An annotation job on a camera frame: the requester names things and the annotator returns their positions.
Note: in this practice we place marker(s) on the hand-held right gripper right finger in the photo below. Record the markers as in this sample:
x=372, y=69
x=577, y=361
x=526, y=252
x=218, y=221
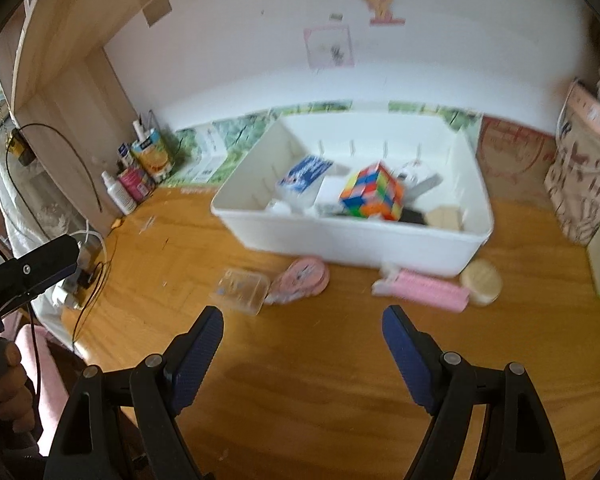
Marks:
x=405, y=355

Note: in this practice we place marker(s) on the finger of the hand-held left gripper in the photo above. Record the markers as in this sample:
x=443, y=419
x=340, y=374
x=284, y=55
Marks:
x=40, y=265

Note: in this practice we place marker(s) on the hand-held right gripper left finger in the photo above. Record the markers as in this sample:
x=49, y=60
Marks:
x=200, y=355

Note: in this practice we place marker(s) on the white plastic storage box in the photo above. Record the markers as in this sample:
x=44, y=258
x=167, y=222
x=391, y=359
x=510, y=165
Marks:
x=360, y=250

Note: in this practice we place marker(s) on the black power adapter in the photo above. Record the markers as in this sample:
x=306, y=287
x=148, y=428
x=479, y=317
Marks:
x=414, y=216

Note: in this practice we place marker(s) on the multicoloured puzzle cube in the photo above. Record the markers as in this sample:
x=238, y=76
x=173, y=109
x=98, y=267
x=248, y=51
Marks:
x=372, y=192

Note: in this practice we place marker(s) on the white power adapter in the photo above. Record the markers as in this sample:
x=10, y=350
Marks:
x=330, y=197

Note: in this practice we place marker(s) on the white toy digital camera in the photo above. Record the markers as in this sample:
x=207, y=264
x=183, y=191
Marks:
x=420, y=180

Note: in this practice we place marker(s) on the person's left hand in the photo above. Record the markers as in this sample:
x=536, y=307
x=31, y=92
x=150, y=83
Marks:
x=15, y=405

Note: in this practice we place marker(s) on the person's pink clothing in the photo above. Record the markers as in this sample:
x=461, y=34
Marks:
x=50, y=385

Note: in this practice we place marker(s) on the small clear plastic box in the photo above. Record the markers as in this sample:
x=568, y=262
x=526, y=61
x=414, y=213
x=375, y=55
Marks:
x=242, y=290

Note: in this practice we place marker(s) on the gold round compact case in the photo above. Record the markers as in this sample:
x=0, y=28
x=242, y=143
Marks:
x=481, y=282

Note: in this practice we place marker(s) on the white spray bottle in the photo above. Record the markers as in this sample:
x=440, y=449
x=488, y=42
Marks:
x=121, y=195

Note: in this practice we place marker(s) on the yellow black device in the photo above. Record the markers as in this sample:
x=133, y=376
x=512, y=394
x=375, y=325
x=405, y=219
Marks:
x=20, y=147

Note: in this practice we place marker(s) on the pink drink carton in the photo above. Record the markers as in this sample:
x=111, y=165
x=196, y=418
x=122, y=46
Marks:
x=137, y=184

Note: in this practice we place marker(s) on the small blue label bottle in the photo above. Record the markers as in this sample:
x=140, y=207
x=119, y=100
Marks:
x=125, y=154

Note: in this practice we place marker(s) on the beige block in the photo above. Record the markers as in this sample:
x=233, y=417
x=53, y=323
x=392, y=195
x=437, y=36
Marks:
x=444, y=217

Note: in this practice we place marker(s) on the wooden cabinet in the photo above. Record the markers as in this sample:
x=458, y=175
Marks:
x=80, y=95

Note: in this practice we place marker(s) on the white green carton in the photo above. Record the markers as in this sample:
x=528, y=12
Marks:
x=207, y=157

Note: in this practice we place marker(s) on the brown cardboard box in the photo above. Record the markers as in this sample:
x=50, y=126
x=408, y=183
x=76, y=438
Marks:
x=515, y=160

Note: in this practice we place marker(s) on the pink printed bag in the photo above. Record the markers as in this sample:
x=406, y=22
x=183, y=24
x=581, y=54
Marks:
x=585, y=175

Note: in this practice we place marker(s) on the green leaf wall border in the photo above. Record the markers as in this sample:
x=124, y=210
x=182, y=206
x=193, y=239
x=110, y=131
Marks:
x=240, y=127

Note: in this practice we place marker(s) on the pink square wall sticker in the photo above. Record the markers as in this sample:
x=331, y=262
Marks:
x=327, y=45

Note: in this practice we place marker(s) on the cartoon animal wall sticker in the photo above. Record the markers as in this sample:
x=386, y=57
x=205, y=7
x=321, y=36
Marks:
x=382, y=5

